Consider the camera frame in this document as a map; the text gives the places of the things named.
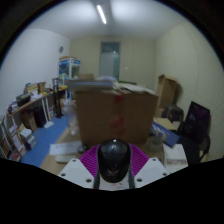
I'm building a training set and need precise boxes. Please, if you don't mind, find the tall open cardboard box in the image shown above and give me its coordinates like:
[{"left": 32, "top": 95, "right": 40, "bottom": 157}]
[{"left": 155, "top": 73, "right": 180, "bottom": 118}]

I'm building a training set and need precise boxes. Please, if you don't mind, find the blue white glass cabinet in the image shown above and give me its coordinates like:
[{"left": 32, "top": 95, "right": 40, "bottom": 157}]
[{"left": 58, "top": 56, "right": 82, "bottom": 81}]

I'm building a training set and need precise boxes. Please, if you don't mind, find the ceiling tube light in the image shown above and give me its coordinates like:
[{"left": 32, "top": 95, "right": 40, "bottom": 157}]
[{"left": 95, "top": 3, "right": 108, "bottom": 25}]

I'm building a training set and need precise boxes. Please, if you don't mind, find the clear glass jar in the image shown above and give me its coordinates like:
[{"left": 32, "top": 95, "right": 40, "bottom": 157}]
[{"left": 62, "top": 99, "right": 81, "bottom": 136}]

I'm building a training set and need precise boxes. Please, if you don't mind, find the tall black stand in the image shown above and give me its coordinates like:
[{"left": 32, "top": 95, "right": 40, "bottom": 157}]
[{"left": 51, "top": 77, "right": 65, "bottom": 119}]

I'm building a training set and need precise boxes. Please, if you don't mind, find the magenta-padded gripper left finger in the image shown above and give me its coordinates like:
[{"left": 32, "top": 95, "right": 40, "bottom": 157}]
[{"left": 57, "top": 143, "right": 102, "bottom": 190}]

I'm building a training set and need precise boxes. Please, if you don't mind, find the black chair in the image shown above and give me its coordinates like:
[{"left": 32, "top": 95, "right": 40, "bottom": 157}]
[{"left": 181, "top": 133, "right": 212, "bottom": 166}]

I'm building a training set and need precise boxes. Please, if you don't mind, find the stack of papers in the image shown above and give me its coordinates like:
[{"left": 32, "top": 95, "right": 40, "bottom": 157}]
[{"left": 64, "top": 75, "right": 157, "bottom": 98}]

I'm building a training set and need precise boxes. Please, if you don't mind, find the clear disc spindle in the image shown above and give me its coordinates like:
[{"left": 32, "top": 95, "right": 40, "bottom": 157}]
[{"left": 145, "top": 135, "right": 165, "bottom": 156}]

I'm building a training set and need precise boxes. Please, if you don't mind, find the black computer mouse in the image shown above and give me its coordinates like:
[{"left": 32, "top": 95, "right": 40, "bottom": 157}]
[{"left": 96, "top": 138, "right": 132, "bottom": 184}]

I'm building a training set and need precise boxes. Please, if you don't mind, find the grey door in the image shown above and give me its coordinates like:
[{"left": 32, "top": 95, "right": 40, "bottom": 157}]
[{"left": 98, "top": 41, "right": 122, "bottom": 81}]

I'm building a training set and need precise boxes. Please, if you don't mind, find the large taped cardboard box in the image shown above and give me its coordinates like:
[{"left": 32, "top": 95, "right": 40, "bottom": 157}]
[{"left": 74, "top": 88, "right": 159, "bottom": 148}]

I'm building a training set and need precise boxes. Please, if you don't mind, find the dark brown chair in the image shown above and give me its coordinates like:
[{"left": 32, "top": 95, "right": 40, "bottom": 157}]
[{"left": 162, "top": 104, "right": 185, "bottom": 125}]

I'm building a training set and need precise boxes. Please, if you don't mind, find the small black object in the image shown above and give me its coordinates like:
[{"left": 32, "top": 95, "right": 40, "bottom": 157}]
[{"left": 77, "top": 143, "right": 89, "bottom": 154}]

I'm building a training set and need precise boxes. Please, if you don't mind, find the wooden side desk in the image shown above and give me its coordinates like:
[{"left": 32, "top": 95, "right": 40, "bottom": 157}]
[{"left": 6, "top": 84, "right": 69, "bottom": 134}]

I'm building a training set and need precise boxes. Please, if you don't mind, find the white paper sheet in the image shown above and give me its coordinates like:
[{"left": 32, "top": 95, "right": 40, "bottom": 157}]
[{"left": 48, "top": 140, "right": 83, "bottom": 157}]

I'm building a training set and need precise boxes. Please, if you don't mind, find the shelf unit with books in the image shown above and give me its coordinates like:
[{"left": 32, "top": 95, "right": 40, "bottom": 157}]
[{"left": 0, "top": 114, "right": 38, "bottom": 163}]

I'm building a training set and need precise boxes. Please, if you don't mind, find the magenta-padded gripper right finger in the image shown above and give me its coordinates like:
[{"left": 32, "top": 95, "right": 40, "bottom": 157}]
[{"left": 127, "top": 143, "right": 170, "bottom": 190}]

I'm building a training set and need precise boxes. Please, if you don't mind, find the small brown cardboard box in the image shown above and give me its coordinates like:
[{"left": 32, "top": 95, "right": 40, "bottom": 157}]
[{"left": 20, "top": 111, "right": 38, "bottom": 133}]

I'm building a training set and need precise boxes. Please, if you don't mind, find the black monitor screen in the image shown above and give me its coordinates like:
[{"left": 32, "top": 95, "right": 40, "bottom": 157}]
[{"left": 182, "top": 100, "right": 212, "bottom": 145}]

